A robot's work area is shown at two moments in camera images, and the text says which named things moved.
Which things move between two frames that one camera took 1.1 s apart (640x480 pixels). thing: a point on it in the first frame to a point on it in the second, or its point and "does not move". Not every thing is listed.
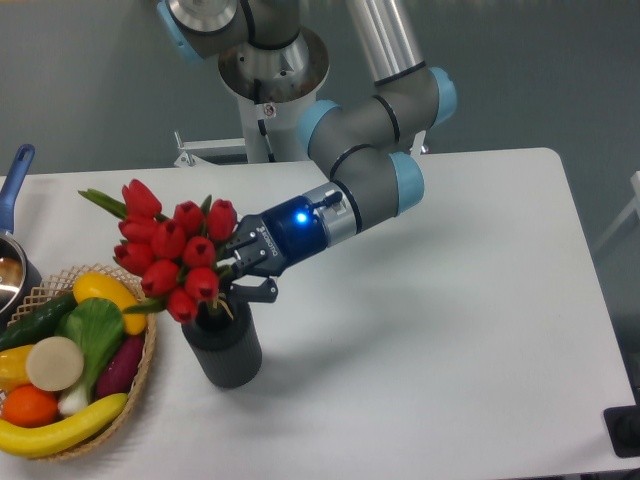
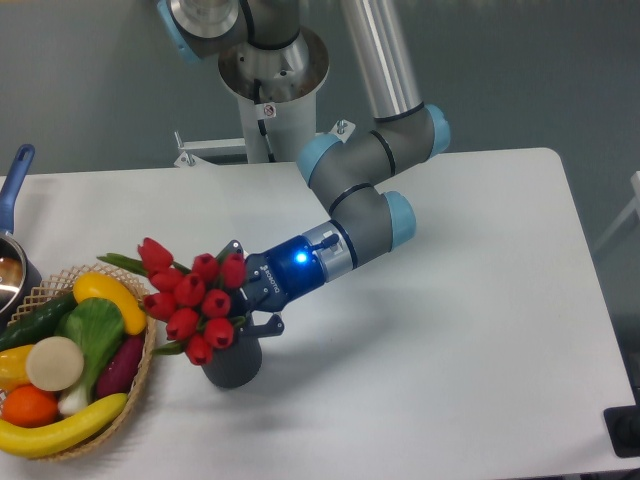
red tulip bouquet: [175, 254] to [195, 301]
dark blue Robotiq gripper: [295, 231] to [280, 272]
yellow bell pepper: [105, 286] does not move
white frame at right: [635, 181] does not move
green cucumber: [39, 323] does not move
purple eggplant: [120, 366] does not move
